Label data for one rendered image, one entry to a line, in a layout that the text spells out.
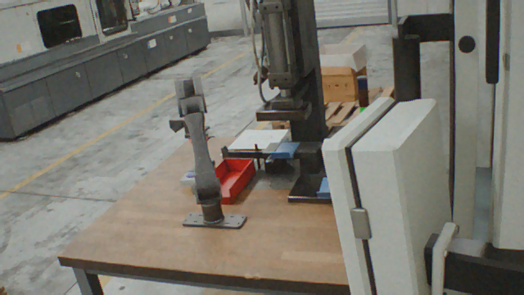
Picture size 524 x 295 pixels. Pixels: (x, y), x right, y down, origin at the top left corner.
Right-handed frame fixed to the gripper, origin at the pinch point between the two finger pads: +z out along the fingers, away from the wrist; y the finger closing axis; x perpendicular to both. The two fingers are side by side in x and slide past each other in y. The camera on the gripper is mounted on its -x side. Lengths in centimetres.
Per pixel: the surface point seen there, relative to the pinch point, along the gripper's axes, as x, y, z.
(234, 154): 13.4, -1.1, 1.2
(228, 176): 12.6, 6.0, 7.1
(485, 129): 101, 9, -12
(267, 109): 29.2, -0.8, -16.5
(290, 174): 35.6, 1.6, 7.6
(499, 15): 94, 101, -59
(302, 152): 40.9, 1.0, -0.9
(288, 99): 38.3, 1.6, -20.6
